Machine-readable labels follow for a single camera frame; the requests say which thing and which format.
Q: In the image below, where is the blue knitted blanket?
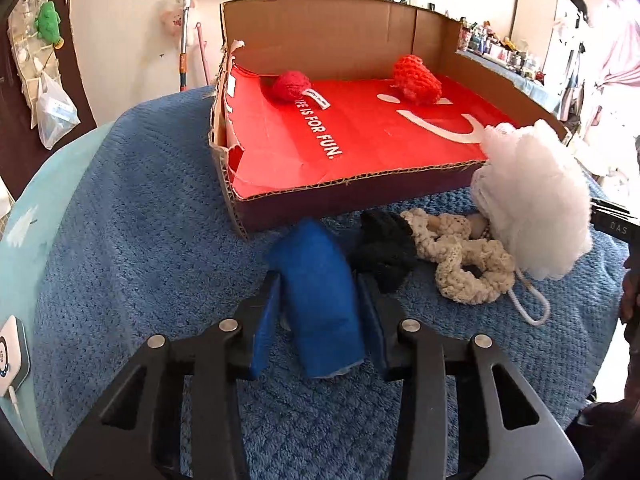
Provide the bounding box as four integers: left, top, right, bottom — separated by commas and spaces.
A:
30, 85, 623, 480

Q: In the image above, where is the dark brown door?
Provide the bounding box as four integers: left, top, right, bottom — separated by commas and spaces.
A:
0, 0, 98, 201

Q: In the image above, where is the cream crocheted scrunchie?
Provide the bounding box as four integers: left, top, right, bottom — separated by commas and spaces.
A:
434, 237, 516, 306
400, 208, 476, 262

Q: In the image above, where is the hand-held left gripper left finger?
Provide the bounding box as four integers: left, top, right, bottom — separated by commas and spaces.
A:
52, 270, 286, 480

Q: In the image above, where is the light blue bed sheet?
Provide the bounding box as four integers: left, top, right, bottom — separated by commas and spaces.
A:
0, 121, 118, 461

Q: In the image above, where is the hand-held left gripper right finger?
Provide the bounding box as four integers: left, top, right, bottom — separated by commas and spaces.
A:
356, 272, 586, 480

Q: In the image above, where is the pink plush toy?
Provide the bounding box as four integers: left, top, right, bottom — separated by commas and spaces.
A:
160, 2, 188, 36

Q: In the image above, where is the pink stick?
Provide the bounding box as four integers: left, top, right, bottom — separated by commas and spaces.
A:
195, 22, 211, 86

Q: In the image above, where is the green plush toy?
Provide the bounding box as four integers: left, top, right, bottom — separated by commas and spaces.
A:
34, 1, 63, 43

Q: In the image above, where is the dark clothing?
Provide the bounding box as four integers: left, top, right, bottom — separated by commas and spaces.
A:
565, 400, 640, 480

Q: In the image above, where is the black scrunchie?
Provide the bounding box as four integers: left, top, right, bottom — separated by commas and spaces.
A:
347, 208, 418, 295

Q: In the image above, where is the red knitted ball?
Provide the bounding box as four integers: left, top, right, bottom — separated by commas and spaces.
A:
271, 70, 313, 103

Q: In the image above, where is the pink curtain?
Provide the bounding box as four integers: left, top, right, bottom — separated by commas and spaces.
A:
592, 10, 640, 106

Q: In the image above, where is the white charger device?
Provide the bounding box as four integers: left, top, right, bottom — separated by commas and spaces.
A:
0, 315, 32, 403

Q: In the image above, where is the table with blue cloth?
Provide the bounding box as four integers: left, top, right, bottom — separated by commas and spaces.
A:
457, 50, 566, 111

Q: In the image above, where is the white mesh bath loofah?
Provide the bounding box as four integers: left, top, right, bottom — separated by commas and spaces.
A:
470, 120, 594, 326

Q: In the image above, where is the orange-red knitted pouch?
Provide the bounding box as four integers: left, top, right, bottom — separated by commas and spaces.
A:
391, 54, 443, 106

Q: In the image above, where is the mop pole with orange grips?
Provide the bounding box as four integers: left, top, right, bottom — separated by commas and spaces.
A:
178, 0, 195, 93

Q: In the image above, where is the group of bottles and cosmetics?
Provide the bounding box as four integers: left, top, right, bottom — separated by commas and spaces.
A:
457, 17, 551, 83

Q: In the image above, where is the cardboard box with red lining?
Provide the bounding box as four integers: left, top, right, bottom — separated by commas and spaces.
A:
208, 0, 571, 240

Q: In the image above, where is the blue felt cloth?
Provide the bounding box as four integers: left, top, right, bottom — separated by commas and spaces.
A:
265, 218, 363, 380

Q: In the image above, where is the white wardrobe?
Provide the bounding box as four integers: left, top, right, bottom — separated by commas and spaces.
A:
510, 0, 571, 61

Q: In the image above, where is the white plastic bag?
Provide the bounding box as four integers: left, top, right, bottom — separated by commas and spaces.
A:
36, 71, 81, 150

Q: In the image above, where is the hanging wall organizer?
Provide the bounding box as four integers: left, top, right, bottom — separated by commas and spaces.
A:
7, 0, 66, 111

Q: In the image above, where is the person's right hand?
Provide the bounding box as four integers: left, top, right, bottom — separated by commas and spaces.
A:
619, 255, 640, 326

